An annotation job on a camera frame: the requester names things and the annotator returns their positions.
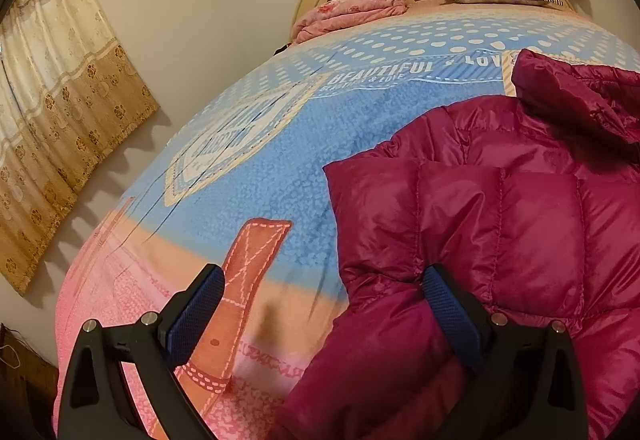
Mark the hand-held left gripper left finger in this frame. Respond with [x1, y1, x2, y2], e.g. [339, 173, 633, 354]
[56, 264, 226, 440]

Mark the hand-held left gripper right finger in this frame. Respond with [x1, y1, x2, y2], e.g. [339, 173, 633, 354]
[422, 264, 588, 440]

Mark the magenta puffer jacket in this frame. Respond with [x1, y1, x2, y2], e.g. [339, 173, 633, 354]
[270, 49, 640, 440]

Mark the printed blue pink bed sheet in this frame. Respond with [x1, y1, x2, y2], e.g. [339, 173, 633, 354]
[52, 2, 640, 440]

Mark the dark wooden furniture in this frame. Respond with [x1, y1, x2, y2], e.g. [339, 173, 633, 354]
[0, 324, 60, 440]

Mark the beige patterned curtain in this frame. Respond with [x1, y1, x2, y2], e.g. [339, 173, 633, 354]
[0, 0, 161, 297]

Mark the pink floral quilt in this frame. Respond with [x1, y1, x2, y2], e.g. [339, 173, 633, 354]
[291, 0, 411, 45]

